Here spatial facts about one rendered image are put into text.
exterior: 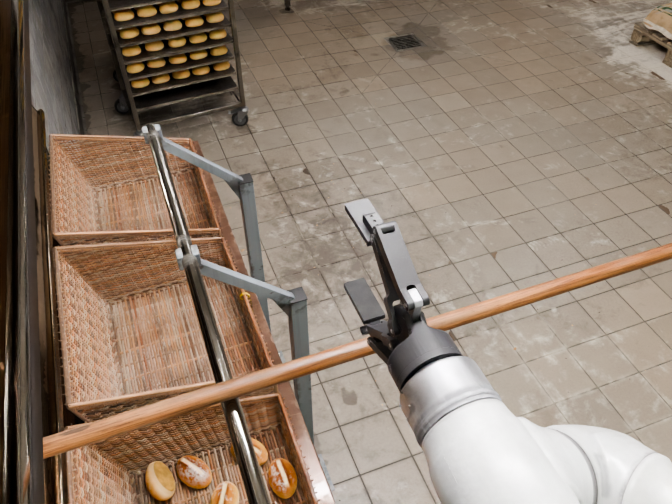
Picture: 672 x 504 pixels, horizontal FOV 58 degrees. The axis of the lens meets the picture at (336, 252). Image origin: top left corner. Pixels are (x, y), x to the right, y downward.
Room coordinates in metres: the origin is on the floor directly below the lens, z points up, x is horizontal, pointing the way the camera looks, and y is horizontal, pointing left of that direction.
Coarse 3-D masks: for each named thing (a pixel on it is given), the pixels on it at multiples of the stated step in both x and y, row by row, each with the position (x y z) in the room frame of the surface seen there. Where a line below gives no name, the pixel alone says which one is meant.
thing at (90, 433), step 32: (640, 256) 0.82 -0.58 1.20; (544, 288) 0.74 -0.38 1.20; (576, 288) 0.75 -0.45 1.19; (448, 320) 0.66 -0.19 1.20; (320, 352) 0.59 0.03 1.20; (352, 352) 0.60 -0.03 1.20; (224, 384) 0.53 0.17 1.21; (256, 384) 0.54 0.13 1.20; (128, 416) 0.47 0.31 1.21; (160, 416) 0.48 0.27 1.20; (64, 448) 0.43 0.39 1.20
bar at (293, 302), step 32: (160, 128) 1.32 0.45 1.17; (160, 160) 1.17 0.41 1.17; (192, 160) 1.34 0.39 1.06; (256, 224) 1.38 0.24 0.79; (192, 256) 0.85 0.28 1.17; (256, 256) 1.38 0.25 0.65; (192, 288) 0.77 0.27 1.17; (256, 288) 0.90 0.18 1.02; (288, 320) 0.95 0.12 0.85; (224, 352) 0.62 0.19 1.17; (224, 416) 0.50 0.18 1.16; (256, 480) 0.39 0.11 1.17
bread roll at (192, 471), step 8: (184, 456) 0.71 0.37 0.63; (192, 456) 0.71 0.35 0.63; (184, 464) 0.68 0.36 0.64; (192, 464) 0.68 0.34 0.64; (200, 464) 0.68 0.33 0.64; (184, 472) 0.66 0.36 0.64; (192, 472) 0.66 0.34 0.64; (200, 472) 0.66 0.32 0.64; (208, 472) 0.67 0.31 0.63; (184, 480) 0.65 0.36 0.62; (192, 480) 0.65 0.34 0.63; (200, 480) 0.65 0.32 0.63; (208, 480) 0.65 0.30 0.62; (200, 488) 0.64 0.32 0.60
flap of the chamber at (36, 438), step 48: (0, 0) 1.52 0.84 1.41; (0, 48) 1.26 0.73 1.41; (0, 96) 1.05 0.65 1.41; (0, 144) 0.88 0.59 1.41; (0, 192) 0.75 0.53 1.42; (0, 240) 0.64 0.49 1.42; (0, 288) 0.54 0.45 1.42; (0, 336) 0.46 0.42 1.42; (0, 384) 0.39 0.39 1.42; (0, 432) 0.33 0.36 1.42; (0, 480) 0.28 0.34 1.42
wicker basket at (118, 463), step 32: (192, 416) 0.74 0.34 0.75; (256, 416) 0.79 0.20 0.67; (288, 416) 0.76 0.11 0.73; (96, 448) 0.67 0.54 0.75; (128, 448) 0.69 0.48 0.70; (160, 448) 0.71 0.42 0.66; (192, 448) 0.74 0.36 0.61; (224, 448) 0.75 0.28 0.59; (288, 448) 0.75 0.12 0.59; (96, 480) 0.59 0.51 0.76; (128, 480) 0.66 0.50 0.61; (224, 480) 0.67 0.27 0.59
